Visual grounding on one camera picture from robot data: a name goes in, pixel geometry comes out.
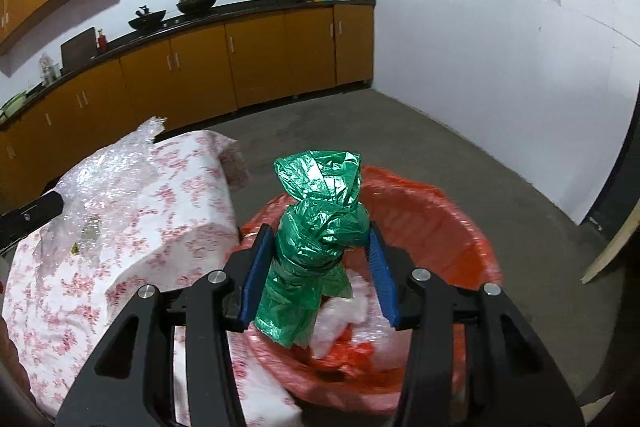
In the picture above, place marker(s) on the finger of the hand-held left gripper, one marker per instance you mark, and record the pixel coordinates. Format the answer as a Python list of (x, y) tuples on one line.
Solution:
[(30, 214)]

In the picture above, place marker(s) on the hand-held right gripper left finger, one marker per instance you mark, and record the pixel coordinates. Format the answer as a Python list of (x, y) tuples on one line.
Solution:
[(255, 272)]

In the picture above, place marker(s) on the wooden plank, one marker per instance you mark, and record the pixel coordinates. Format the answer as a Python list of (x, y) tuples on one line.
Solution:
[(612, 249)]

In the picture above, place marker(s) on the glass jar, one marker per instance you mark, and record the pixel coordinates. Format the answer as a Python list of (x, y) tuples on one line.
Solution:
[(50, 71)]

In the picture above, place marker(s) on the black countertop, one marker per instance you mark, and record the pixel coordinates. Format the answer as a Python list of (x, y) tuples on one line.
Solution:
[(260, 6)]

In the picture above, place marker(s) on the clear plastic bag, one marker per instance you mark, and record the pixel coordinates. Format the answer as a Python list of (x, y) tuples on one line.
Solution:
[(350, 307)]

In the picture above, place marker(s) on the wooden base cabinets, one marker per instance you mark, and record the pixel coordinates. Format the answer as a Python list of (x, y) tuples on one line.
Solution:
[(200, 67)]

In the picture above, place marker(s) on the bin with red liner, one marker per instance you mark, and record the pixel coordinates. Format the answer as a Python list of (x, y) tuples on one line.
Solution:
[(440, 232)]

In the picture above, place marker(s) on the bubble wrap sheet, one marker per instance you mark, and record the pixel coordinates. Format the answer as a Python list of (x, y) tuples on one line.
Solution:
[(110, 167)]

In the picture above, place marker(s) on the black wok with lid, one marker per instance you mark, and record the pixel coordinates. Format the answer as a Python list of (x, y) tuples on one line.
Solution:
[(197, 3)]

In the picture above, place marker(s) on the red plastic bag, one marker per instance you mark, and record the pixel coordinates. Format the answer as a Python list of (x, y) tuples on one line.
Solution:
[(350, 352)]

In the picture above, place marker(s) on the dark door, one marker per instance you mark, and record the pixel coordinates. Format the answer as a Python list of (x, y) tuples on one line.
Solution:
[(620, 187)]

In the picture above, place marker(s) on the red bottle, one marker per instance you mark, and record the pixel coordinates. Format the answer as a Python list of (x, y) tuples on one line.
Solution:
[(102, 43)]

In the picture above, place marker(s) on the green pot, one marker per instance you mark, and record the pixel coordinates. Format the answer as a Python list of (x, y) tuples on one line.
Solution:
[(14, 104)]

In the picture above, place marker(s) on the dark cutting board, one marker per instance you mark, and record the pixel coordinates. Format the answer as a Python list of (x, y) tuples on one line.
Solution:
[(79, 49)]

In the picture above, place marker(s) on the green plastic bag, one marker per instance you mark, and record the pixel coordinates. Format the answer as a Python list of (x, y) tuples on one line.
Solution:
[(310, 227)]

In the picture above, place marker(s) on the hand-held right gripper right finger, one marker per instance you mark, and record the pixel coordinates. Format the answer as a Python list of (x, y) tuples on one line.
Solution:
[(382, 277)]

